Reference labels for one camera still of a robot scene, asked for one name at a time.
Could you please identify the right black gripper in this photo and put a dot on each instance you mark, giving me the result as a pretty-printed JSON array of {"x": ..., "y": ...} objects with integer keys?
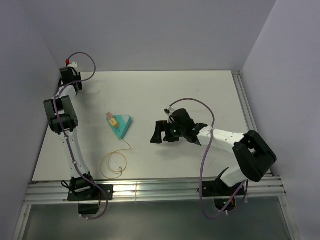
[{"x": 163, "y": 126}]

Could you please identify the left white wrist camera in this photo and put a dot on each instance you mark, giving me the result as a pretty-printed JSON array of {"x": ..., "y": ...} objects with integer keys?
[{"x": 71, "y": 64}]

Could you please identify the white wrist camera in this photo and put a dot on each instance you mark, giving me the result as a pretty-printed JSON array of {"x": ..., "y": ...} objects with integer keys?
[
  {"x": 71, "y": 64},
  {"x": 169, "y": 111}
]

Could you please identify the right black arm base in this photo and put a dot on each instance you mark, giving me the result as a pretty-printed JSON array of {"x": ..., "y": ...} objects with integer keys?
[{"x": 216, "y": 188}]

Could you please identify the pink usb charger plug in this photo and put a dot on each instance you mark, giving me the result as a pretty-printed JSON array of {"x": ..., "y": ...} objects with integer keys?
[{"x": 109, "y": 116}]

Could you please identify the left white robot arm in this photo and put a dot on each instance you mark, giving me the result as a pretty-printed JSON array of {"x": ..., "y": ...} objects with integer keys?
[{"x": 63, "y": 121}]

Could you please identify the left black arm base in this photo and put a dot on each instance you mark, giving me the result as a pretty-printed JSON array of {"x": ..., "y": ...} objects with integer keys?
[{"x": 92, "y": 198}]

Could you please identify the aluminium rail frame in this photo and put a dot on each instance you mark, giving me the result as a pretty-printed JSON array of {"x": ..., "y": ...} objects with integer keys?
[{"x": 156, "y": 190}]

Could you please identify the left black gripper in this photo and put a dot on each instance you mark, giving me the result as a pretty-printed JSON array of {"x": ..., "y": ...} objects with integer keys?
[{"x": 77, "y": 75}]

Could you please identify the teal triangular power strip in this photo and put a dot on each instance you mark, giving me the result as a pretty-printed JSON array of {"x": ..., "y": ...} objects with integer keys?
[{"x": 119, "y": 124}]

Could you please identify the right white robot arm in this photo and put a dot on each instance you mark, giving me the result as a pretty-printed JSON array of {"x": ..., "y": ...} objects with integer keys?
[{"x": 253, "y": 155}]

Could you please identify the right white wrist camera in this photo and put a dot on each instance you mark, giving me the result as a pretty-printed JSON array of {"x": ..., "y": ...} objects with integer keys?
[{"x": 169, "y": 111}]

